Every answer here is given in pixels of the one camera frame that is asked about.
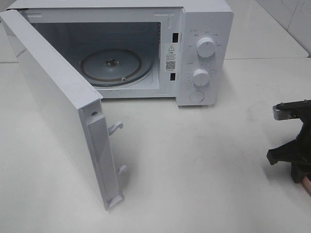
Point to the upper white power knob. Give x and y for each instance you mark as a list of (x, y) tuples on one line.
[(206, 46)]

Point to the lower white timer knob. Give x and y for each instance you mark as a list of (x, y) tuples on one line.
[(201, 77)]

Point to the round white door button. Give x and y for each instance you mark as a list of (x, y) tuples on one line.
[(197, 96)]

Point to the white microwave door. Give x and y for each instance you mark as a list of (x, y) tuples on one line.
[(70, 105)]

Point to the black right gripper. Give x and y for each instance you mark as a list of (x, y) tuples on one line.
[(297, 151)]

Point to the white microwave oven body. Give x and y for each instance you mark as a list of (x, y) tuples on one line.
[(79, 28)]

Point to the warning sticker with QR code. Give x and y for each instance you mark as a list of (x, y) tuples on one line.
[(171, 56)]

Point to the pink round plate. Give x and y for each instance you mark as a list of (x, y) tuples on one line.
[(307, 184)]

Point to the glass microwave turntable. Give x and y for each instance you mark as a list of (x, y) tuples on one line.
[(115, 67)]

